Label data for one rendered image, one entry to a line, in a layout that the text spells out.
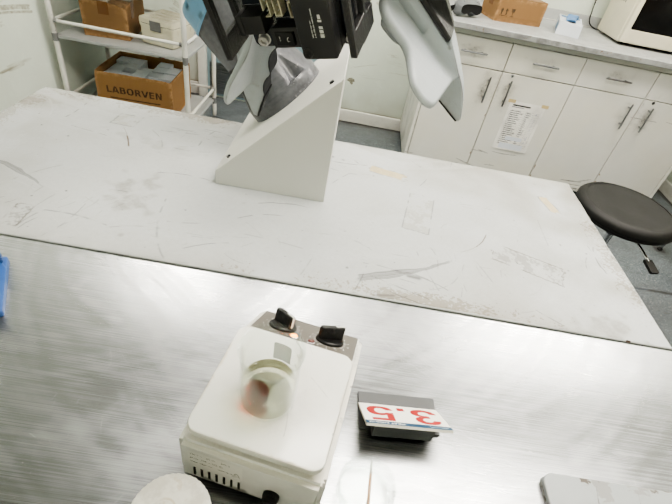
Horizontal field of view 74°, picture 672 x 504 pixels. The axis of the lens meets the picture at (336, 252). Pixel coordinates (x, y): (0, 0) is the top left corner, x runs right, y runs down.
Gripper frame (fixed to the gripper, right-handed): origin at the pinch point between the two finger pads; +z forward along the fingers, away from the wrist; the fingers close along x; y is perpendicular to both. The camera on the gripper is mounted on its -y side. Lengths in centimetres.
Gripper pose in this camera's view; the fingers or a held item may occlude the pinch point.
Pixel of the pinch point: (353, 111)
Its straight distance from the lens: 33.9
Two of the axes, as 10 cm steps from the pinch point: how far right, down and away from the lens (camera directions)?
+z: 1.9, 5.8, 7.9
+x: 9.4, 1.2, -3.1
